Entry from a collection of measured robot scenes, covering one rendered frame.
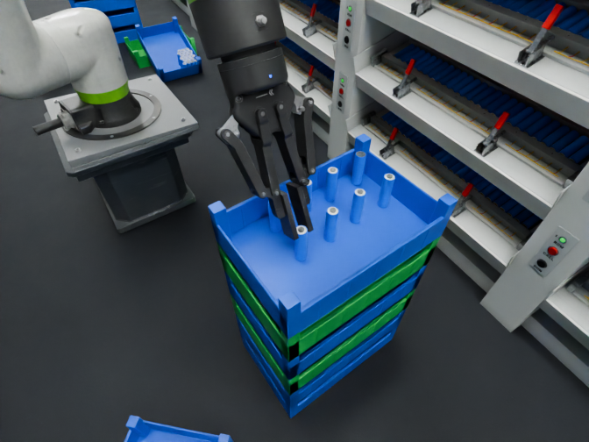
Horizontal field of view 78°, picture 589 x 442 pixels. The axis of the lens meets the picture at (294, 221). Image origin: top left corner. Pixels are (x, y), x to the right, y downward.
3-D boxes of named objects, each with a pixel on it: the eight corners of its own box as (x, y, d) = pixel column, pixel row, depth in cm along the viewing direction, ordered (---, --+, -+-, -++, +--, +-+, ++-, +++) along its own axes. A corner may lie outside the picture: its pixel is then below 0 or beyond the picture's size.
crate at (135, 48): (139, 68, 179) (133, 52, 173) (128, 53, 191) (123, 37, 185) (197, 54, 190) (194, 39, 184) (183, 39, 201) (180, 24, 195)
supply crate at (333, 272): (288, 340, 47) (287, 310, 41) (216, 239, 58) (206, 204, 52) (442, 235, 59) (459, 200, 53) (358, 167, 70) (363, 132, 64)
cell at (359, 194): (354, 225, 60) (359, 196, 55) (347, 218, 61) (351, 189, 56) (363, 220, 60) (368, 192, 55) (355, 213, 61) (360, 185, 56)
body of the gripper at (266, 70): (265, 46, 46) (284, 119, 50) (202, 65, 42) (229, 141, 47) (296, 39, 40) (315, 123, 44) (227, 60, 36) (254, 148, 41)
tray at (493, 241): (502, 275, 87) (518, 247, 75) (348, 141, 121) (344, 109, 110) (565, 228, 89) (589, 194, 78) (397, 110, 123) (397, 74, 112)
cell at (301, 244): (299, 263, 55) (299, 236, 50) (292, 255, 56) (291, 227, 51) (308, 257, 55) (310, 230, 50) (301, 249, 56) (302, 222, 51)
